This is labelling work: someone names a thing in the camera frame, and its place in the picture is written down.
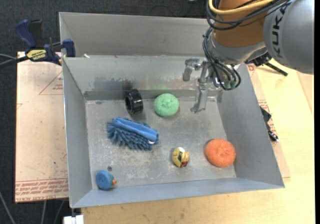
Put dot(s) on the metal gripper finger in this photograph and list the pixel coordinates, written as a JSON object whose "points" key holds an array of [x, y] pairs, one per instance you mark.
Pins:
{"points": [[186, 71], [201, 99]]}

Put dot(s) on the green round sponge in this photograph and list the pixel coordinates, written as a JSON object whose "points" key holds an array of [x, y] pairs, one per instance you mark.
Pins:
{"points": [[166, 105]]}

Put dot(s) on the orange round sponge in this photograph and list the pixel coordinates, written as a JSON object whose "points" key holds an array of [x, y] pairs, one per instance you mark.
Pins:
{"points": [[220, 152]]}

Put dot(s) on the yellow toy duck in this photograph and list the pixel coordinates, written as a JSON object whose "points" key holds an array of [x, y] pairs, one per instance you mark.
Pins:
{"points": [[179, 157]]}

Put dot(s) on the blue microfibre duster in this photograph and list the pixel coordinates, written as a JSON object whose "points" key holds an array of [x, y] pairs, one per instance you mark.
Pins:
{"points": [[135, 134]]}

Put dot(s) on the grey metal bin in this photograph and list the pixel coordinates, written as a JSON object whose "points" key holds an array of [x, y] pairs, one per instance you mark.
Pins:
{"points": [[155, 165]]}

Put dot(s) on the blue toy duck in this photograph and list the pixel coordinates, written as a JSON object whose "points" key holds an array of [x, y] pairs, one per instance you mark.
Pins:
{"points": [[103, 180]]}

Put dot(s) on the brown cardboard board, red print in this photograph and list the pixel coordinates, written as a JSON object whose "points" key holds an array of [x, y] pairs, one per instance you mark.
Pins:
{"points": [[40, 130]]}

